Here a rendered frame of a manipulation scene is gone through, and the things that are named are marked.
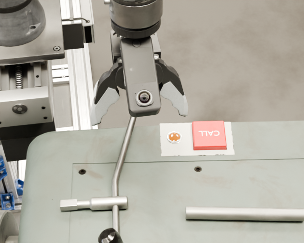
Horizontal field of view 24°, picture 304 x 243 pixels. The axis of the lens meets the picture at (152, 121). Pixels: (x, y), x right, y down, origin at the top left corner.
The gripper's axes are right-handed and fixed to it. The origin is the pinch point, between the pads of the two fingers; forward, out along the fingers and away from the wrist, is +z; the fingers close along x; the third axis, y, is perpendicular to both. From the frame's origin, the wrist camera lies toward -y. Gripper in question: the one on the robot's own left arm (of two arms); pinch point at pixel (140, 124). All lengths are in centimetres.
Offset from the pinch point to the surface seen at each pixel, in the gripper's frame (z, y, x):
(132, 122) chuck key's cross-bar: 13.2, 13.5, 0.0
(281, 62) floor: 126, 150, -80
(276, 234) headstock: 16.8, -12.4, -21.2
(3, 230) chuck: 22.8, -0.8, 25.1
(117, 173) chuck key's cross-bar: 14.1, 2.1, 4.0
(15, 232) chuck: 32.5, 5.5, 24.5
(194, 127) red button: 13.4, 10.7, -11.2
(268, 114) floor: 129, 122, -67
